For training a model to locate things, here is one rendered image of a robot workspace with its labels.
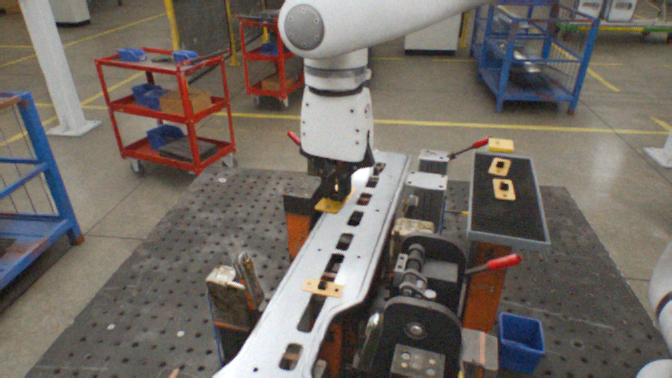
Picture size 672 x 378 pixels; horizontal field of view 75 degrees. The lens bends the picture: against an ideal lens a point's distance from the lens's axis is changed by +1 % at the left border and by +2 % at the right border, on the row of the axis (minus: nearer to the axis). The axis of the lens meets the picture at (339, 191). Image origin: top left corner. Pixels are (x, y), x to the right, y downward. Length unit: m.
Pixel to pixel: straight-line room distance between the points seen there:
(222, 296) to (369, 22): 0.63
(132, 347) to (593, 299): 1.30
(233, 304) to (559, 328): 0.89
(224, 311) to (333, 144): 0.48
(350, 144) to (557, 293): 1.03
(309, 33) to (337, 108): 0.14
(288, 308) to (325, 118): 0.43
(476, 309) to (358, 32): 0.81
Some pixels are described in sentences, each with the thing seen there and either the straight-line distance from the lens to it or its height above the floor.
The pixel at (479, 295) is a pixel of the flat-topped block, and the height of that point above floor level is 0.90.
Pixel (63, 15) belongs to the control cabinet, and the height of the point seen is 0.23.
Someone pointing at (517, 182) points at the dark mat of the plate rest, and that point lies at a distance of 1.04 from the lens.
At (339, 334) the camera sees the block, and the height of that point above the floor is 0.89.
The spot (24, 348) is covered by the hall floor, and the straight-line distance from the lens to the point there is 2.57.
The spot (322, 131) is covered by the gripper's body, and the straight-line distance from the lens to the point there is 0.62.
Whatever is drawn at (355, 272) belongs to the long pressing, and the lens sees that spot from 0.96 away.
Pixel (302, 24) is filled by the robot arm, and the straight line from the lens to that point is 0.49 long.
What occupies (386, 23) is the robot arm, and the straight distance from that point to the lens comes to 0.48.
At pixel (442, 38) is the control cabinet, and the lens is 7.37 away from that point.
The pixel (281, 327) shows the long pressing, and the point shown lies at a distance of 0.86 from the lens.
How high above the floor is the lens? 1.63
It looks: 30 degrees down
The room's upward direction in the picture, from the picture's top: straight up
